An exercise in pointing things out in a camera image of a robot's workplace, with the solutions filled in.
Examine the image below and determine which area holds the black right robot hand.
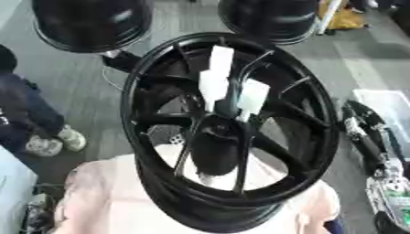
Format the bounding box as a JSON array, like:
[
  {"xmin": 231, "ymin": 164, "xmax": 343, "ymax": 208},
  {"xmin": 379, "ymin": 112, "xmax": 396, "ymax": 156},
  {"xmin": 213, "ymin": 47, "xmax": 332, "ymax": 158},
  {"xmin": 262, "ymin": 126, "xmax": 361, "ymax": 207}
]
[{"xmin": 338, "ymin": 99, "xmax": 393, "ymax": 177}]

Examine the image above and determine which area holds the black round wheel rim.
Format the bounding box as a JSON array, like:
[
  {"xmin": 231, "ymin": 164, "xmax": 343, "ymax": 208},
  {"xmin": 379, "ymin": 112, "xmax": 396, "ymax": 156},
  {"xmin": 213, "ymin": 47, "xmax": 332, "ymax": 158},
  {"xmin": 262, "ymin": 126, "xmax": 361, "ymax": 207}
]
[
  {"xmin": 216, "ymin": 0, "xmax": 320, "ymax": 46},
  {"xmin": 30, "ymin": 0, "xmax": 156, "ymax": 54}
]

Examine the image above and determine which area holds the white pin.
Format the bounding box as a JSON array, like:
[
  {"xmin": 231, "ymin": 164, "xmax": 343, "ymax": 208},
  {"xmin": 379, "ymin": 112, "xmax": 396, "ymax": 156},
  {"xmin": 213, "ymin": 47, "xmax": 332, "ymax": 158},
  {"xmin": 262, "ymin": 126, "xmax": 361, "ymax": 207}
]
[
  {"xmin": 197, "ymin": 69, "xmax": 231, "ymax": 112},
  {"xmin": 208, "ymin": 45, "xmax": 236, "ymax": 79}
]

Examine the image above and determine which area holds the black spoked wheel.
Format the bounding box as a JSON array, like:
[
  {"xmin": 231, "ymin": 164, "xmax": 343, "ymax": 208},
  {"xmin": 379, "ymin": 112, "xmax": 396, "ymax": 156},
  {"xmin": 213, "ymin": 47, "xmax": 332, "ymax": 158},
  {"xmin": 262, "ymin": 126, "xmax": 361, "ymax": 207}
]
[{"xmin": 118, "ymin": 31, "xmax": 341, "ymax": 234}]

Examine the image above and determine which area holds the black wheel stand base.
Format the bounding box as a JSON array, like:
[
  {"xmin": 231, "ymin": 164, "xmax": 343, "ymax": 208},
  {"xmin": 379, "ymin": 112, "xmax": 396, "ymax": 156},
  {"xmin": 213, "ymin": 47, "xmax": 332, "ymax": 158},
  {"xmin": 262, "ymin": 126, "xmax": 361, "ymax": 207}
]
[{"xmin": 101, "ymin": 49, "xmax": 145, "ymax": 74}]

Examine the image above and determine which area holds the clear plastic bin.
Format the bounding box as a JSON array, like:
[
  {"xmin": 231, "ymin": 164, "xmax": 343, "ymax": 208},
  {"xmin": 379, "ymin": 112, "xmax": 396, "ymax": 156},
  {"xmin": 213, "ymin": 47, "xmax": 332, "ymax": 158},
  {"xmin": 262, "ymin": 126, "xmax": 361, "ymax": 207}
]
[{"xmin": 351, "ymin": 88, "xmax": 410, "ymax": 159}]

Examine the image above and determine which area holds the yellow bag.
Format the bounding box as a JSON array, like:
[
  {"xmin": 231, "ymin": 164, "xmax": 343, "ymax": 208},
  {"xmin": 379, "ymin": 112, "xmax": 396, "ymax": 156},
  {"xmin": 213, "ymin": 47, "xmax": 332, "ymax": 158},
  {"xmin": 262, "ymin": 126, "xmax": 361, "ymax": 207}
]
[{"xmin": 318, "ymin": 0, "xmax": 371, "ymax": 31}]

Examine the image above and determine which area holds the white pole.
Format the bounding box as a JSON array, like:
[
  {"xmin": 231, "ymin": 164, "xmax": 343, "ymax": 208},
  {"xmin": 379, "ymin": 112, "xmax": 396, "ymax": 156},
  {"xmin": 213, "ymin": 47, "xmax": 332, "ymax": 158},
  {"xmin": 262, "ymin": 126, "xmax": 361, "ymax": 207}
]
[{"xmin": 315, "ymin": 0, "xmax": 343, "ymax": 35}]

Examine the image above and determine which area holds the pale pink round table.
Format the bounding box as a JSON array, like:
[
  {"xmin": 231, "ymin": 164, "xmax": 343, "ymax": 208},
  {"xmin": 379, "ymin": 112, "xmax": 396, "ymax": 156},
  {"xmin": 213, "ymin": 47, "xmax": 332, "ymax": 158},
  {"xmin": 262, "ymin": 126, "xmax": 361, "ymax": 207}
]
[{"xmin": 51, "ymin": 144, "xmax": 343, "ymax": 234}]

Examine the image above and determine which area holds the person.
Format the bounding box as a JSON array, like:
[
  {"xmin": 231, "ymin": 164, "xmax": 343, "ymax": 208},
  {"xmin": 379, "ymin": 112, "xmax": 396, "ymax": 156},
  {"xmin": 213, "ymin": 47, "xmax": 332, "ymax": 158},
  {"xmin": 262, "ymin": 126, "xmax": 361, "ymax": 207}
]
[{"xmin": 0, "ymin": 44, "xmax": 89, "ymax": 158}]

